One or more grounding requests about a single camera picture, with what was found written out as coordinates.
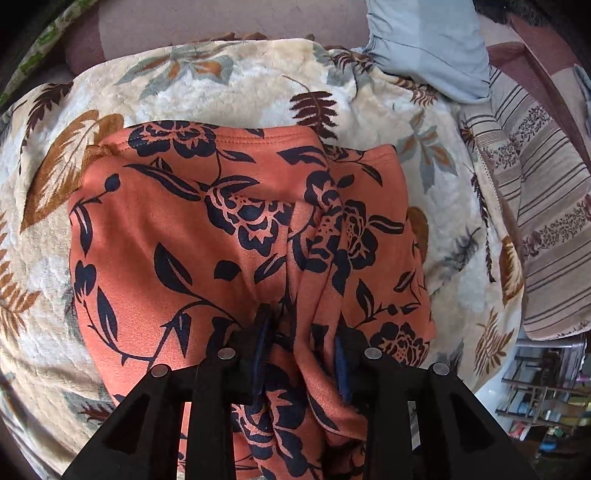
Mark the mauve bed sheet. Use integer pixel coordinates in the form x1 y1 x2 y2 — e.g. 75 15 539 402
65 0 370 75

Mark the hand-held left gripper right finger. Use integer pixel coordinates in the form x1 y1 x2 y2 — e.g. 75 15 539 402
335 323 539 480

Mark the metal shelf rack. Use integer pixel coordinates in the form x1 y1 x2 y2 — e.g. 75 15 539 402
496 337 587 457

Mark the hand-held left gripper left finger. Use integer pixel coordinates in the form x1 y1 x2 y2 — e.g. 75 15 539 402
60 305 278 480

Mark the striped floral cloth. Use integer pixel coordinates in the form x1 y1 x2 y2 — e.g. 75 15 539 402
459 65 591 342

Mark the green checked pillow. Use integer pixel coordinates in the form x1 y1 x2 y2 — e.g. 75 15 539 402
0 0 93 107

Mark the light blue pillow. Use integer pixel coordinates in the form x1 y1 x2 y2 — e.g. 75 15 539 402
365 0 492 102

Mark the cream leaf print blanket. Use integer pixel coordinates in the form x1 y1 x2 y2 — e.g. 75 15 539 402
0 39 525 476

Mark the orange floral print garment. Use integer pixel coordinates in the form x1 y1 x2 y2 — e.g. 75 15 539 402
67 119 437 480

